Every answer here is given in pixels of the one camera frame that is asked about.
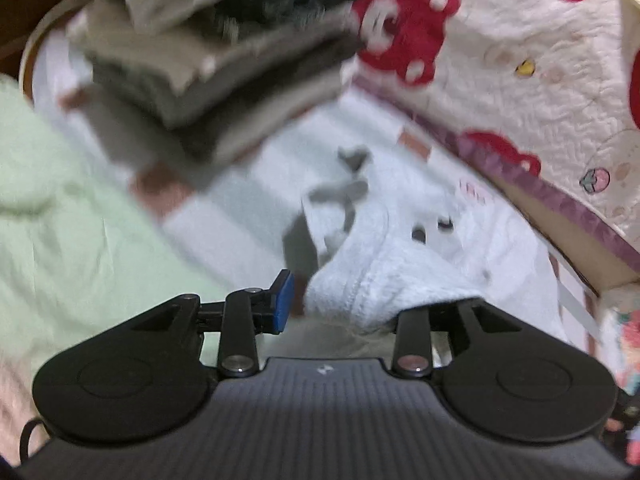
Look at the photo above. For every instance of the stack of folded dark clothes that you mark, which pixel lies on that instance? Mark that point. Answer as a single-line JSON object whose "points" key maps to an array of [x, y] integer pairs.
{"points": [[229, 75]]}

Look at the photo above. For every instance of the white quilt with red bears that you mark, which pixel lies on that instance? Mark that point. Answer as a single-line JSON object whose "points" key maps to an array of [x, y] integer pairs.
{"points": [[551, 85]]}

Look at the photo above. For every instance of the floral colourful cloth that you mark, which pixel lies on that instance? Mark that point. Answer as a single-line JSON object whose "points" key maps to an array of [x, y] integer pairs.
{"points": [[618, 349]]}

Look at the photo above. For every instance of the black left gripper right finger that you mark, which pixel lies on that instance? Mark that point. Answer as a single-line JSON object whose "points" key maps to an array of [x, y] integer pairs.
{"points": [[503, 376]]}

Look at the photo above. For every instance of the light green blanket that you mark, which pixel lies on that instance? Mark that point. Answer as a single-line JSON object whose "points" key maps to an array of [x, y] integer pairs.
{"points": [[78, 255]]}

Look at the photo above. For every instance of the light grey sweatshirt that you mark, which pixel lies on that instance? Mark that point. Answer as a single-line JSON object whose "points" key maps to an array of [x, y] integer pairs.
{"points": [[392, 234]]}

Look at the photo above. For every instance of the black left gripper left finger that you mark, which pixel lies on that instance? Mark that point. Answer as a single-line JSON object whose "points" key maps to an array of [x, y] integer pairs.
{"points": [[153, 373]]}

